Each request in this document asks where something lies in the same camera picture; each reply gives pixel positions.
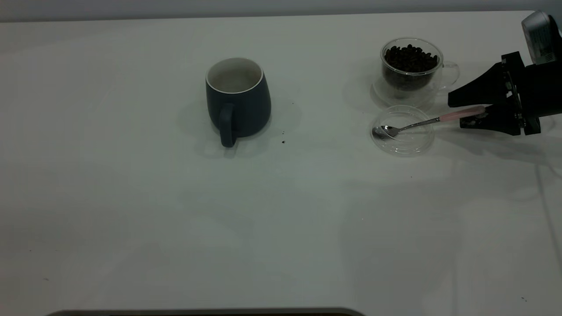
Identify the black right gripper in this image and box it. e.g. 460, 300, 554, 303
448, 52, 562, 136

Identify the metal spoon with pink handle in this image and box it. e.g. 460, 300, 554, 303
372, 107, 487, 140

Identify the dark grey ceramic mug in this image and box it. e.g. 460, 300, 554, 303
205, 57, 272, 148

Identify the dark coffee beans pile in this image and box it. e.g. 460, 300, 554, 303
383, 44, 440, 90

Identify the clear glass saucer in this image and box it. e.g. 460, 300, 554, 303
370, 104, 435, 156

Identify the clear double-wall glass cup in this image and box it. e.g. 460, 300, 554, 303
372, 38, 460, 108

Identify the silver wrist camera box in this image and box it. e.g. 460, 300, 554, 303
521, 11, 562, 65

